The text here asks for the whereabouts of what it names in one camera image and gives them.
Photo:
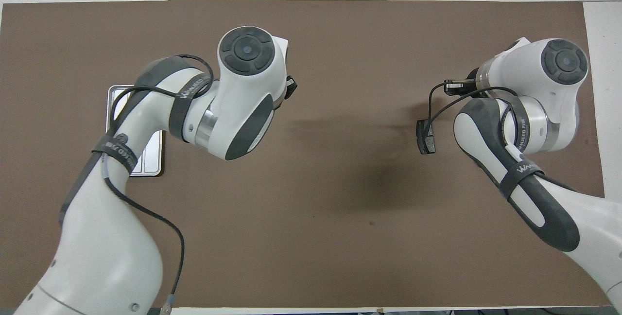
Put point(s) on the brown table mat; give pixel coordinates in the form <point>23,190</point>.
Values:
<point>330,218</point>

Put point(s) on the short dark brake pad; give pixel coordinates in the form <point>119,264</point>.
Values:
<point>427,142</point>

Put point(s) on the silver metal compartment tray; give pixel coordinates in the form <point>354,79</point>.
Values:
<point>150,159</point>

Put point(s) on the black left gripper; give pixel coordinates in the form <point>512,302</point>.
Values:
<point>290,87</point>

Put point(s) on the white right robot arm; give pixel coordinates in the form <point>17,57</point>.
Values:
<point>534,130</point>

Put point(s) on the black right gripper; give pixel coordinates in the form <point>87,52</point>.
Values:
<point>469,86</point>

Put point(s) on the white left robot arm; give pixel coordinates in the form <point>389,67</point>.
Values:
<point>107,247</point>

